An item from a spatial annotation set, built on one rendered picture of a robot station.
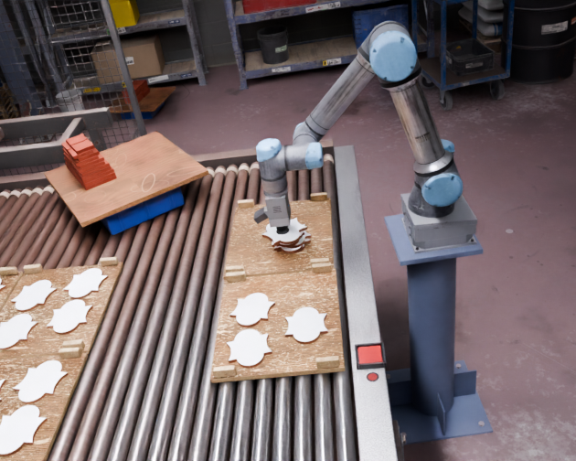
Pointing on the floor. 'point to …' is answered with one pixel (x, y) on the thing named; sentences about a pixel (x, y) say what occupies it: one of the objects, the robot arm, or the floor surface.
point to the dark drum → (541, 40)
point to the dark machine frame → (69, 123)
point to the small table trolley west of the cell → (440, 73)
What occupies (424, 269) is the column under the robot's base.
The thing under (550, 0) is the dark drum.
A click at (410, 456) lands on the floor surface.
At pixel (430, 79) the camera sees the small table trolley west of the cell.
